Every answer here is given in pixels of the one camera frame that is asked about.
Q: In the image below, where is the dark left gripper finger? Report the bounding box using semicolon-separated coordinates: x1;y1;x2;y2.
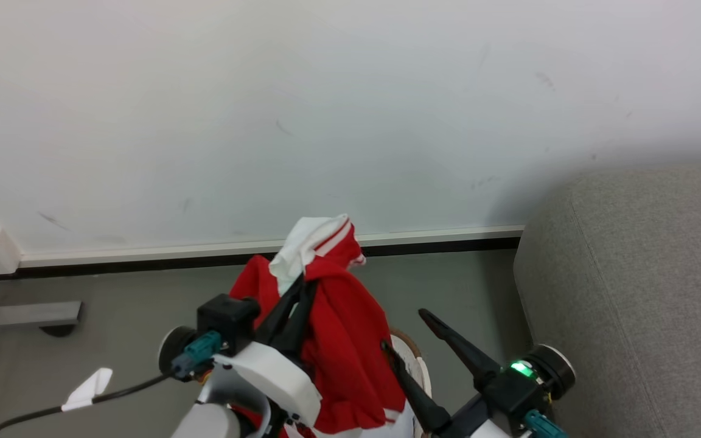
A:
277;279;319;360
256;275;305;346

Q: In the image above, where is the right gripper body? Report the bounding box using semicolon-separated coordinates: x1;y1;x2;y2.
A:
433;389;531;438

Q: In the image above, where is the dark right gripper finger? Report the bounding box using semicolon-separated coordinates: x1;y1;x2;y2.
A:
380;339;453;435
418;308;503;391

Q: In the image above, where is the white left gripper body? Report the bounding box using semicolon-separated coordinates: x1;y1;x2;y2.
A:
212;341;323;428

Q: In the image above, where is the red and white garment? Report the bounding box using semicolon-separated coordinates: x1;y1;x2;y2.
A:
229;214;416;438

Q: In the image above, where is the white laundry basket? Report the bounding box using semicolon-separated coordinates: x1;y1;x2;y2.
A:
387;328;434;438

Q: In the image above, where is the grey fabric sofa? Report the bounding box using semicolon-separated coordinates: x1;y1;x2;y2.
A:
513;162;701;438

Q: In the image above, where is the white wall baseboard strip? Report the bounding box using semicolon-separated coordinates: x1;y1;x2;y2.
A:
19;226;525;269

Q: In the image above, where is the black cable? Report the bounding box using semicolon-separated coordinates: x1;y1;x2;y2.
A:
0;372;175;438

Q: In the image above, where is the white cable tag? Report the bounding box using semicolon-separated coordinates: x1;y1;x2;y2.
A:
61;367;114;412

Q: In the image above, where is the grey metal floor bracket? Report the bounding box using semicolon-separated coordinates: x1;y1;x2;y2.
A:
0;300;84;338

